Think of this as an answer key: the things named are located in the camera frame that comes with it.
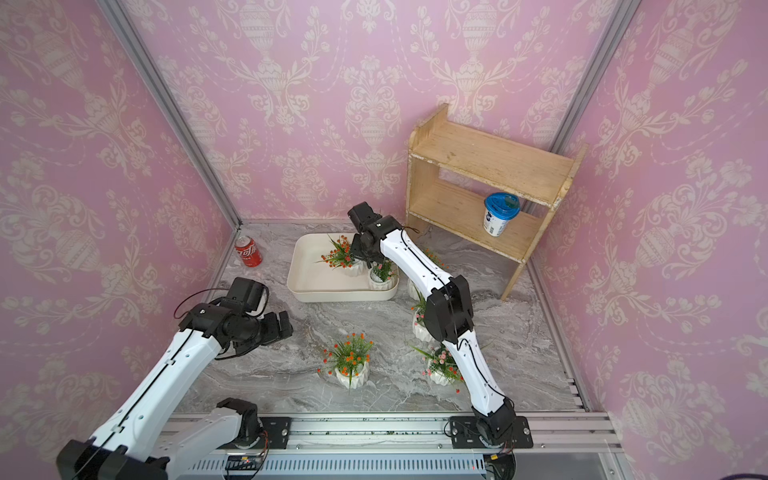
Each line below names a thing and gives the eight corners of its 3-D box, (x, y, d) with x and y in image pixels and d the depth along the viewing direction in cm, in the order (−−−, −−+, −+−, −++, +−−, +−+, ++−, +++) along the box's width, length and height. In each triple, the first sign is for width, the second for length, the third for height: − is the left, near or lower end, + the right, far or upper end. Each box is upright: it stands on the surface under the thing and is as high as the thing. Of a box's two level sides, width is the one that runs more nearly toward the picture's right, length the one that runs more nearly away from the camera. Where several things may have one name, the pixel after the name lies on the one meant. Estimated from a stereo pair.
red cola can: (245, 269, 109) (232, 249, 100) (250, 256, 113) (238, 235, 104) (260, 269, 109) (248, 249, 100) (264, 256, 113) (254, 235, 104)
